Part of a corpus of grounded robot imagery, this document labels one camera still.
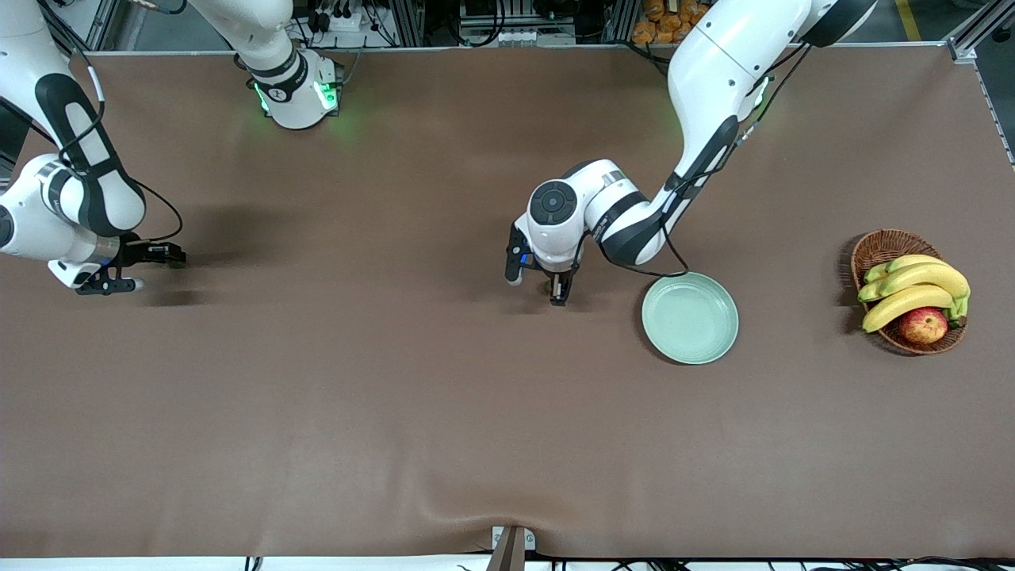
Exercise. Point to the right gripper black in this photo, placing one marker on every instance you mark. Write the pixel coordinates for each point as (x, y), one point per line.
(139, 252)

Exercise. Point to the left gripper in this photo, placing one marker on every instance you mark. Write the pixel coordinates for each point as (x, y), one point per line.
(561, 284)

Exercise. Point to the pale green round plate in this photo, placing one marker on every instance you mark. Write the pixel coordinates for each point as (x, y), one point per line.
(690, 317)

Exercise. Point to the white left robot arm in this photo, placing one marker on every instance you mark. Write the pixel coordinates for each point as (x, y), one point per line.
(729, 63)

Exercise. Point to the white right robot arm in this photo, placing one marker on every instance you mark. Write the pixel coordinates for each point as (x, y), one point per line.
(32, 230)

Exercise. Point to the brown table mat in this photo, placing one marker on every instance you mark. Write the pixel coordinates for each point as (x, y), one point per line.
(238, 460)

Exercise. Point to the grey equipment rack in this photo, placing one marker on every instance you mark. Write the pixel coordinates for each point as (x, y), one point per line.
(515, 36)

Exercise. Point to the orange packaged bread pile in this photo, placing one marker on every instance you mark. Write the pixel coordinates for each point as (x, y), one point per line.
(666, 24)

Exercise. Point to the white power strip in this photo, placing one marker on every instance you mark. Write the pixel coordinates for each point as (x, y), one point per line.
(341, 21)

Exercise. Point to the brown wicker basket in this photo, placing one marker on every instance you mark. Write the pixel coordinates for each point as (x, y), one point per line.
(884, 247)

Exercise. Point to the yellow banana bunch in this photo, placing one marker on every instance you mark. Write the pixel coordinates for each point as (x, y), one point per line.
(920, 277)

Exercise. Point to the red apple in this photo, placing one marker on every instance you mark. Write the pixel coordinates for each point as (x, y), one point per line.
(922, 325)

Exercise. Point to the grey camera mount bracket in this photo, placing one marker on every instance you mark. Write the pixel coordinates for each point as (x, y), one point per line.
(510, 547)

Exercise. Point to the aluminium frame post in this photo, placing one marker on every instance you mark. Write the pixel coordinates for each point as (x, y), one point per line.
(979, 32)

